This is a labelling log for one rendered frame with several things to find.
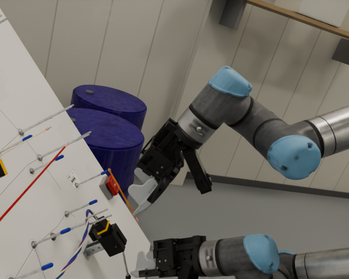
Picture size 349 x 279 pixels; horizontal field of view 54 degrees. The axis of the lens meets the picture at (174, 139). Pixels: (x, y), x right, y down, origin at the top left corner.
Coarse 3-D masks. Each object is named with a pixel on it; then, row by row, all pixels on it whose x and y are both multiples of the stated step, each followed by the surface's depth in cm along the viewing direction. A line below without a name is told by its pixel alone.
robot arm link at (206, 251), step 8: (216, 240) 74; (200, 248) 74; (208, 248) 72; (200, 256) 72; (208, 256) 71; (200, 264) 72; (208, 264) 71; (216, 264) 70; (208, 272) 72; (216, 272) 71
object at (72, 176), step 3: (72, 171) 92; (69, 174) 90; (72, 174) 92; (75, 174) 93; (69, 177) 90; (72, 177) 91; (75, 177) 92; (69, 180) 89; (72, 180) 90; (75, 180) 92; (78, 180) 93; (72, 183) 90; (75, 189) 90; (78, 189) 91
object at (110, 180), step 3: (111, 177) 105; (108, 180) 104; (111, 180) 104; (108, 183) 103; (111, 183) 104; (114, 183) 105; (117, 183) 108; (108, 186) 103; (111, 186) 103; (114, 186) 105; (111, 189) 103; (114, 189) 104; (117, 189) 106; (111, 192) 105; (114, 192) 104; (117, 192) 105; (114, 195) 104
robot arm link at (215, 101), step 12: (228, 72) 64; (216, 84) 65; (228, 84) 64; (240, 84) 64; (204, 96) 66; (216, 96) 65; (228, 96) 65; (240, 96) 65; (192, 108) 68; (204, 108) 66; (216, 108) 66; (228, 108) 66; (240, 108) 67; (204, 120) 67; (216, 120) 67; (228, 120) 68
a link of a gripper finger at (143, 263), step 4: (140, 252) 83; (144, 252) 83; (140, 256) 83; (144, 256) 82; (140, 260) 83; (144, 260) 82; (148, 260) 81; (152, 260) 80; (136, 264) 83; (140, 264) 82; (144, 264) 82; (148, 264) 81; (152, 264) 80; (136, 268) 83; (140, 268) 82; (144, 268) 81; (152, 268) 80; (132, 272) 83; (136, 272) 82; (136, 276) 81
